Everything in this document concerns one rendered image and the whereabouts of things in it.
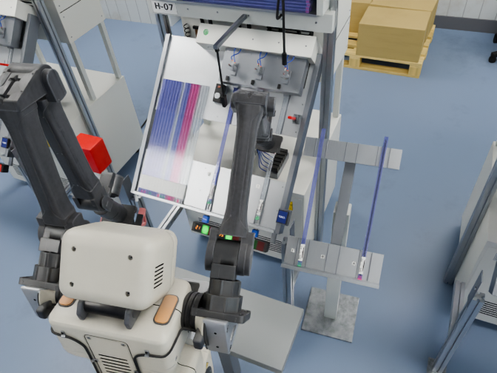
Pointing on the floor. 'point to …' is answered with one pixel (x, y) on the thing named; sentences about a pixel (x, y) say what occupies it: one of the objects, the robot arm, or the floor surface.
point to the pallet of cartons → (390, 34)
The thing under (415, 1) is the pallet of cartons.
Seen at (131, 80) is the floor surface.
